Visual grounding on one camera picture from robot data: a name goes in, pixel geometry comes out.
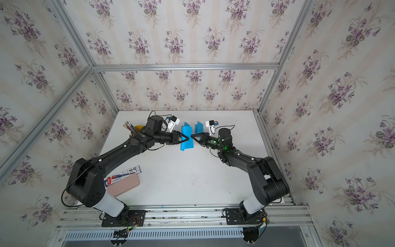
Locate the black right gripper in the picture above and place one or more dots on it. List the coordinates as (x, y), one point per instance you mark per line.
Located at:
(204, 139)

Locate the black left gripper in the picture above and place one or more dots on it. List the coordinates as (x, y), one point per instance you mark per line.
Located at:
(174, 138)

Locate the blue paper sheet front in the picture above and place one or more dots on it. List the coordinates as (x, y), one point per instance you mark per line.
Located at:
(188, 145)

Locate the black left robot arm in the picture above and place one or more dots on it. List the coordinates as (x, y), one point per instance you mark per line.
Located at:
(86, 181)

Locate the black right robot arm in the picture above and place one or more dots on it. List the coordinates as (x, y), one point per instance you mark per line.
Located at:
(268, 182)

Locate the white pen box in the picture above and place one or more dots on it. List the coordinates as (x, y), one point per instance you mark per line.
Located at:
(126, 174)

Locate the pink pencil case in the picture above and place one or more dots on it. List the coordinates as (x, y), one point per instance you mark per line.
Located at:
(124, 185)

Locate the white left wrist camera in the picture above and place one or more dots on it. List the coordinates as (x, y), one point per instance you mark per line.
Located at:
(172, 122)

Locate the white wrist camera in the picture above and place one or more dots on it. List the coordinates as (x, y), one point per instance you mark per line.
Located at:
(211, 125)
(172, 122)

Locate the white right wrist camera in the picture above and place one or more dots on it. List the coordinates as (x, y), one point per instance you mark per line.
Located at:
(211, 125)

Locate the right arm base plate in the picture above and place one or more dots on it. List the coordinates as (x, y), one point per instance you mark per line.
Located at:
(245, 216)

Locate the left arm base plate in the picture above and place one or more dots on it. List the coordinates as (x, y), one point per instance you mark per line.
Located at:
(126, 218)

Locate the aluminium rail frame front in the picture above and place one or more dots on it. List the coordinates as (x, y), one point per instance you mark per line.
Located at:
(170, 222)

